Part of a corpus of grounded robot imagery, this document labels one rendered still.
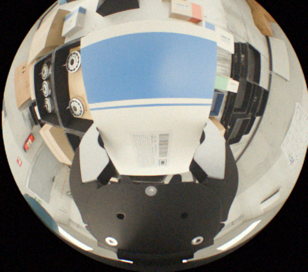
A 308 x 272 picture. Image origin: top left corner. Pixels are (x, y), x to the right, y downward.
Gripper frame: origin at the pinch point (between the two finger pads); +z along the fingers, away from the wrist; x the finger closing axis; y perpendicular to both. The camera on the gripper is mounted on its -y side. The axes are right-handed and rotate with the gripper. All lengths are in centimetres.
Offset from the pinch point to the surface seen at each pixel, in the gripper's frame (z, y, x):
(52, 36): 26, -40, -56
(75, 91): 27.8, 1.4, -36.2
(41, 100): 23, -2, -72
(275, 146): 12, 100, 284
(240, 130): 58, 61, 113
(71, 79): 27.9, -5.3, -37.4
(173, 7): 34, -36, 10
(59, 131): 30, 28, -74
